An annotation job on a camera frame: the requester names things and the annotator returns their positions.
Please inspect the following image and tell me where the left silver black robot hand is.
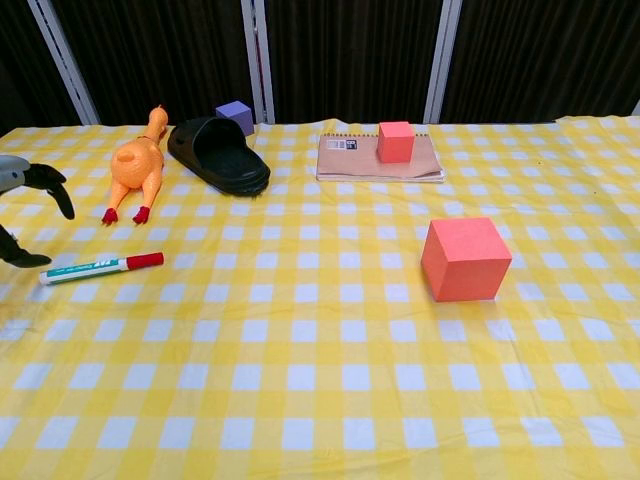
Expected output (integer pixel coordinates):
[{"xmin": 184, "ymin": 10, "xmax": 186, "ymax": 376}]
[{"xmin": 0, "ymin": 154, "xmax": 76, "ymax": 268}]

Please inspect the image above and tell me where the white marker red cap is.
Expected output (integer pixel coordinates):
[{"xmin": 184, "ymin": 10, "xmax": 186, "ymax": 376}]
[{"xmin": 39, "ymin": 251, "xmax": 166, "ymax": 288}]

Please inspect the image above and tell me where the large red cube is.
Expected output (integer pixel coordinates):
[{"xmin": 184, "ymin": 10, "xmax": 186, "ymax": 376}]
[{"xmin": 420, "ymin": 216, "xmax": 513, "ymax": 304}]

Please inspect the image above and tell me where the orange rubber chicken toy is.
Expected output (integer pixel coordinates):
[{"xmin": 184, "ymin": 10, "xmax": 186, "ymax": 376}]
[{"xmin": 101, "ymin": 104, "xmax": 169, "ymax": 226}]

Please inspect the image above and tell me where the yellow checkered tablecloth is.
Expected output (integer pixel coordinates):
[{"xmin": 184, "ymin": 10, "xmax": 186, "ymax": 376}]
[{"xmin": 0, "ymin": 115, "xmax": 640, "ymax": 480}]

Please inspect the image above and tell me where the black rubber slipper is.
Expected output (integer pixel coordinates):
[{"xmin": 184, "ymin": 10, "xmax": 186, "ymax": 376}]
[{"xmin": 166, "ymin": 116, "xmax": 272, "ymax": 197}]

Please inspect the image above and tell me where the purple cube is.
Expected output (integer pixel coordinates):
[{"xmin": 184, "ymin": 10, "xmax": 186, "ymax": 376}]
[{"xmin": 215, "ymin": 100, "xmax": 255, "ymax": 137}]

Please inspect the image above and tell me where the brown spiral notebook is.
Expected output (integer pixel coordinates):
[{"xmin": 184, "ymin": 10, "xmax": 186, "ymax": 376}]
[{"xmin": 315, "ymin": 132, "xmax": 446, "ymax": 185}]

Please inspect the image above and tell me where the black pleated curtain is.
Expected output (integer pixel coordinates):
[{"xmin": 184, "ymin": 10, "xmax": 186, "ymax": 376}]
[{"xmin": 0, "ymin": 0, "xmax": 640, "ymax": 136}]

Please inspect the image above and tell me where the small red cube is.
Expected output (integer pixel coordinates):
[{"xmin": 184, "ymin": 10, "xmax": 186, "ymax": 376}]
[{"xmin": 376, "ymin": 121, "xmax": 416, "ymax": 164}]

